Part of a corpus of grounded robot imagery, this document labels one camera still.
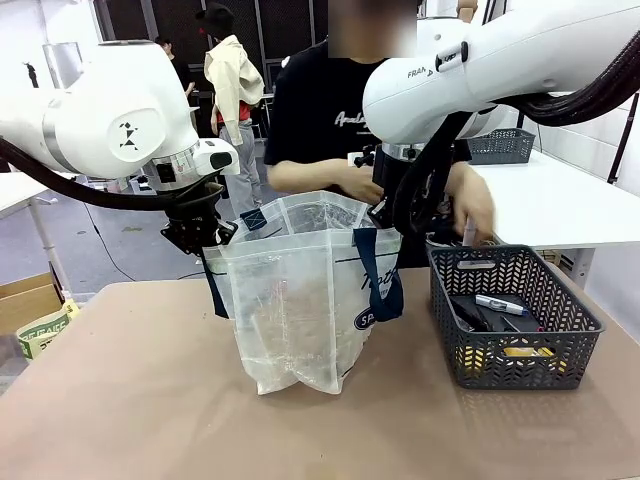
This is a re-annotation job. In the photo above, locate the clear navy-handled shopping bag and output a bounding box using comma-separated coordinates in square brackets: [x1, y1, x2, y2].
[201, 189, 406, 397]

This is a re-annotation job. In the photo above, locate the person's left hand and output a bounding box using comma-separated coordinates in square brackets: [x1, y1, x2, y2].
[443, 161, 499, 247]

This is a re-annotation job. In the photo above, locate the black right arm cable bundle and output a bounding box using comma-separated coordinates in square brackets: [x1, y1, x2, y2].
[391, 35, 640, 237]

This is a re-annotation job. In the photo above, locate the mannequin with cream hoodie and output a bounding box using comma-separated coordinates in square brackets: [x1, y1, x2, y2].
[195, 2, 266, 220]

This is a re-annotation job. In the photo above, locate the black slanted pole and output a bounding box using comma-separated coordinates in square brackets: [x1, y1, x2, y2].
[607, 76, 640, 185]

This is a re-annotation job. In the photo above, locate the green printed paper sack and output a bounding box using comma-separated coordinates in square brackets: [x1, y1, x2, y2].
[16, 298, 81, 362]

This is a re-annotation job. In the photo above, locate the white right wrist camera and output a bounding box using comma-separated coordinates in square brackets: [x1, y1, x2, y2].
[346, 144, 377, 169]

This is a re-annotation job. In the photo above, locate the white side table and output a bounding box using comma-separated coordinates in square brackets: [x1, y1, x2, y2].
[463, 148, 640, 250]

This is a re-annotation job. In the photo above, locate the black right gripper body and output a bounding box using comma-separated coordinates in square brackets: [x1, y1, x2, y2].
[372, 144, 426, 226]

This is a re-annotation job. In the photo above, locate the person in black t-shirt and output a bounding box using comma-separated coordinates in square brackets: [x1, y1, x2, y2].
[263, 0, 472, 269]

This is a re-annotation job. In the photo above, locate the person's right hand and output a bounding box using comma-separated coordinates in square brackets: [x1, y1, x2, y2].
[338, 168, 385, 205]

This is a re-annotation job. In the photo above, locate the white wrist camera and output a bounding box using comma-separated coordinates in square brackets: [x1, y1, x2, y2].
[346, 144, 377, 169]
[192, 138, 241, 177]

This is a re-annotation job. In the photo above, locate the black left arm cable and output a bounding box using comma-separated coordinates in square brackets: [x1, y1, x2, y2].
[0, 137, 224, 212]

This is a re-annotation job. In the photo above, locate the person's right forearm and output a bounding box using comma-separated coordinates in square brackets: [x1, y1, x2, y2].
[266, 158, 351, 194]

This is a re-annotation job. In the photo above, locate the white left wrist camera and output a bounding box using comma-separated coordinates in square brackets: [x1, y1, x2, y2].
[192, 138, 241, 177]

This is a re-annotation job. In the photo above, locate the white blue marker pen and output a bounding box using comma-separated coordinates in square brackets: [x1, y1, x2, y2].
[473, 293, 530, 317]

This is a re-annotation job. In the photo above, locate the small yellow black item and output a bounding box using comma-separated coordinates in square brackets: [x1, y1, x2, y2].
[460, 346, 485, 375]

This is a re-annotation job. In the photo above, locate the background person in black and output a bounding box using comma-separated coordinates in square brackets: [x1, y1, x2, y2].
[154, 35, 197, 99]

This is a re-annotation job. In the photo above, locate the black flat pouch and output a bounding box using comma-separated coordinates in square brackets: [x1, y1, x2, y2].
[448, 293, 544, 335]

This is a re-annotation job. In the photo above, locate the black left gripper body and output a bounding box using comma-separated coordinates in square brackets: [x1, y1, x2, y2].
[160, 197, 224, 254]

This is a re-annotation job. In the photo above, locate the brown cardboard box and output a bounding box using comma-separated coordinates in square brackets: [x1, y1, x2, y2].
[0, 272, 66, 337]

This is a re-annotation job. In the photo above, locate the grey whiteboard panel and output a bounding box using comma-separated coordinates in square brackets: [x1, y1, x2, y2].
[41, 41, 84, 91]

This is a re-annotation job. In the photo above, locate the yellow packaged item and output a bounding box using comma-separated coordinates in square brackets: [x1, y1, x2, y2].
[501, 345, 568, 374]

